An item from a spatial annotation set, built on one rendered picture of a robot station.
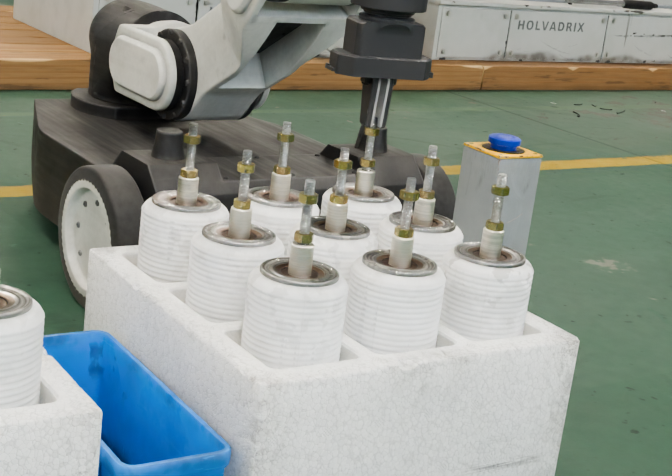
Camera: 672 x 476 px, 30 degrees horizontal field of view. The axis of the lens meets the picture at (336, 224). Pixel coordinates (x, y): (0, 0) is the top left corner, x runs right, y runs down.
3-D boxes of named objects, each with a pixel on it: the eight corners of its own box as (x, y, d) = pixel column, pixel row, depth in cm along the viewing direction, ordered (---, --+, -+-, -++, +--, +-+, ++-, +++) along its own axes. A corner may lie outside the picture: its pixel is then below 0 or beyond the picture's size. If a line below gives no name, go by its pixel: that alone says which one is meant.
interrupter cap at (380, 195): (325, 186, 153) (325, 180, 152) (384, 189, 155) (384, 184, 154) (340, 203, 146) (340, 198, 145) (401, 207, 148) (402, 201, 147)
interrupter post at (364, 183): (350, 193, 151) (354, 166, 150) (369, 194, 152) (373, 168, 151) (355, 198, 149) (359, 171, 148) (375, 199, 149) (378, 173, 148)
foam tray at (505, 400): (78, 394, 146) (88, 247, 141) (353, 356, 167) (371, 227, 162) (241, 565, 115) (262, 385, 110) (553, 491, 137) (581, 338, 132)
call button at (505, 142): (479, 148, 155) (482, 132, 155) (504, 148, 157) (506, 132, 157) (500, 156, 152) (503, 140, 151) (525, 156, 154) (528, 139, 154)
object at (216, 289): (157, 398, 131) (172, 233, 126) (211, 372, 139) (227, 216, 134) (232, 427, 126) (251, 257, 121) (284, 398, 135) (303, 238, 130)
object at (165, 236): (200, 338, 148) (214, 191, 143) (225, 371, 140) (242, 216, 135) (120, 341, 144) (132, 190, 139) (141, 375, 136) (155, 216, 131)
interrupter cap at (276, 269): (255, 261, 121) (255, 254, 121) (331, 266, 123) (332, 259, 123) (264, 287, 114) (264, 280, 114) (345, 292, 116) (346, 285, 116)
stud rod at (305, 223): (308, 257, 118) (318, 180, 116) (301, 259, 117) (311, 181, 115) (300, 254, 119) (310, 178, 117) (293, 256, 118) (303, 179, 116)
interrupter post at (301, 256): (284, 271, 119) (288, 238, 119) (309, 273, 120) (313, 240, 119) (288, 280, 117) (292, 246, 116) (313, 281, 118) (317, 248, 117)
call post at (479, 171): (427, 375, 164) (462, 144, 156) (468, 369, 168) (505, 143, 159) (461, 397, 158) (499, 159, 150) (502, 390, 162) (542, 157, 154)
